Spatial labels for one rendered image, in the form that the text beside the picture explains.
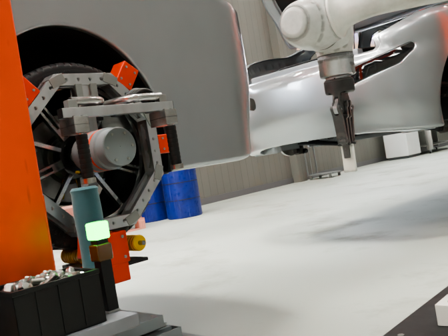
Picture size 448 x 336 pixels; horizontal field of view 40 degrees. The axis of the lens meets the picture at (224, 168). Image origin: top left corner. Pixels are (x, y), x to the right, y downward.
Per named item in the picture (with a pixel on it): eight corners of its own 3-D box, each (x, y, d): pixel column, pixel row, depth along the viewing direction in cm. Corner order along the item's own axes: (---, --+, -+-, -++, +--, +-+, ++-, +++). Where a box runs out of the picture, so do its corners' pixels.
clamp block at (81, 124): (75, 135, 187) (73, 119, 187) (91, 131, 180) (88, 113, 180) (61, 137, 183) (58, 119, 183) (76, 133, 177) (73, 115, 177)
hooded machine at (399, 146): (397, 158, 1725) (389, 103, 1723) (422, 155, 1680) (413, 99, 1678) (386, 161, 1664) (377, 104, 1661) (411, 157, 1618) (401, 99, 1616)
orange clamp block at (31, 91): (30, 95, 200) (8, 77, 196) (41, 91, 194) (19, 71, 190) (18, 111, 197) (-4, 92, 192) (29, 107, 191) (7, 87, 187)
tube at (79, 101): (87, 115, 206) (81, 84, 206) (118, 105, 192) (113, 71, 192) (39, 118, 194) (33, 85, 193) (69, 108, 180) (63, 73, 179)
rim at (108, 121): (117, 217, 246) (100, 95, 247) (151, 215, 230) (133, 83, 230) (-4, 239, 212) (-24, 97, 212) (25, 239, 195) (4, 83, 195)
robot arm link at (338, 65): (357, 53, 154) (361, 76, 155) (323, 59, 159) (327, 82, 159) (347, 51, 146) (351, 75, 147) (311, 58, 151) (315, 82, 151)
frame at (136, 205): (161, 217, 230) (137, 75, 229) (171, 216, 225) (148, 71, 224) (26, 248, 193) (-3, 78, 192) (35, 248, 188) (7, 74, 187)
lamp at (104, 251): (105, 258, 143) (102, 241, 143) (114, 258, 140) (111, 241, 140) (90, 262, 140) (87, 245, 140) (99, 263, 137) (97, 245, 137)
